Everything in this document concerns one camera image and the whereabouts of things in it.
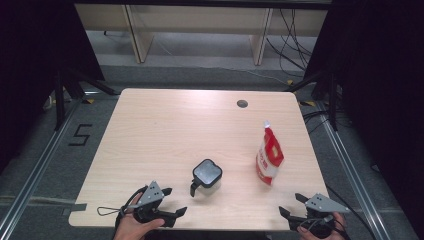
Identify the person's right hand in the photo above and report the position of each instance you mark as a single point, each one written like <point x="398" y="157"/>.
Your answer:
<point x="338" y="230"/>

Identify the aluminium floor rail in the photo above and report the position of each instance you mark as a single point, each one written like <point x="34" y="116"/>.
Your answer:
<point x="353" y="173"/>
<point x="36" y="170"/>

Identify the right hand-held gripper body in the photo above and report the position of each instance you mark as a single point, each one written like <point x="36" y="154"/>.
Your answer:
<point x="323" y="204"/>

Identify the grey tape strip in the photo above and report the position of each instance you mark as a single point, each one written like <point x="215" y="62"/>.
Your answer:
<point x="76" y="208"/>

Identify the light wooden shelf unit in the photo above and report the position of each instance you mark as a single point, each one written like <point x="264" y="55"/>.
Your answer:
<point x="200" y="16"/>

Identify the yellow tape piece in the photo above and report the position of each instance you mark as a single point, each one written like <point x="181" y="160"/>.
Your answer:
<point x="308" y="103"/>
<point x="290" y="81"/>
<point x="88" y="101"/>

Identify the person's left hand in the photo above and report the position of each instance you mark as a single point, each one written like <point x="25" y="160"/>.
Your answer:
<point x="131" y="230"/>

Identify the black curtain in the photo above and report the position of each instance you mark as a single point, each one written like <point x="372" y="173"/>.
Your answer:
<point x="383" y="66"/>
<point x="30" y="50"/>

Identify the black metal stand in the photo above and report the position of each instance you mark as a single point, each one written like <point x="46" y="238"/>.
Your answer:
<point x="60" y="100"/>
<point x="332" y="100"/>

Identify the red and white spouted pouch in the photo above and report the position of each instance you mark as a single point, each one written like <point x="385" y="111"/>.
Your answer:
<point x="268" y="156"/>

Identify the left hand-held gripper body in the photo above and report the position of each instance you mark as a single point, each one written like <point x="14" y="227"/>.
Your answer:
<point x="151" y="195"/>

